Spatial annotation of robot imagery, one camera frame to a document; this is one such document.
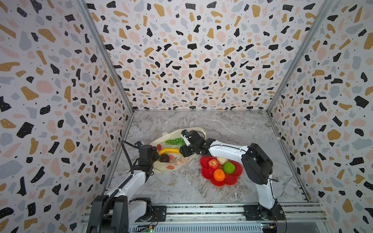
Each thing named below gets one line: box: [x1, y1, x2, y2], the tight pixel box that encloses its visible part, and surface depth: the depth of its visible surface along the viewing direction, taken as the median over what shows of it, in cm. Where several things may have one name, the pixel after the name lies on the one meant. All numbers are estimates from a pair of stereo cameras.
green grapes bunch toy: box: [165, 137, 187, 148], surface depth 99 cm
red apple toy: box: [207, 158, 220, 170], surface depth 87 cm
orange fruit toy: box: [213, 168, 226, 182], surface depth 85 cm
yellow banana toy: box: [158, 148, 181, 156], surface depth 97 cm
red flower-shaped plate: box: [199, 155, 243, 187], surface depth 87 cm
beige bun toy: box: [216, 156, 229, 166], surface depth 89 cm
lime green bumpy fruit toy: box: [222, 161, 236, 175], surface depth 86 cm
